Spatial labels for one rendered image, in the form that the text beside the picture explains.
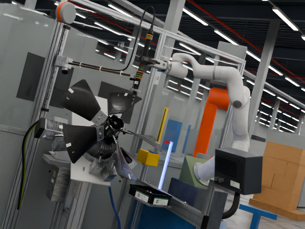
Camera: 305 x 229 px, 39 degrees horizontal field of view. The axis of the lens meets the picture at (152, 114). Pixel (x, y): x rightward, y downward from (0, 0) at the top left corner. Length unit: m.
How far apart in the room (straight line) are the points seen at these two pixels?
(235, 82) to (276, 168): 7.98
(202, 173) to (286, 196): 7.49
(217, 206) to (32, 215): 1.37
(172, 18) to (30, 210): 7.19
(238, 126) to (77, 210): 1.16
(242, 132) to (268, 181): 7.81
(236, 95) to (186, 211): 0.76
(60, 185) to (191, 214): 0.91
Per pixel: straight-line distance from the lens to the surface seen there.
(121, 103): 2.79
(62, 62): 3.02
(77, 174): 2.64
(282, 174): 10.53
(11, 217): 3.19
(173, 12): 9.91
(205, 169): 3.05
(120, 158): 2.50
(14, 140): 3.23
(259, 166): 2.19
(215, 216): 3.13
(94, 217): 3.53
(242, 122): 2.81
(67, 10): 3.14
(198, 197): 2.96
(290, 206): 10.53
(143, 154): 3.08
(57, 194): 2.91
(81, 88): 2.67
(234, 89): 2.69
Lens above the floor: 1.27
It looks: 1 degrees up
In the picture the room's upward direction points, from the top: 15 degrees clockwise
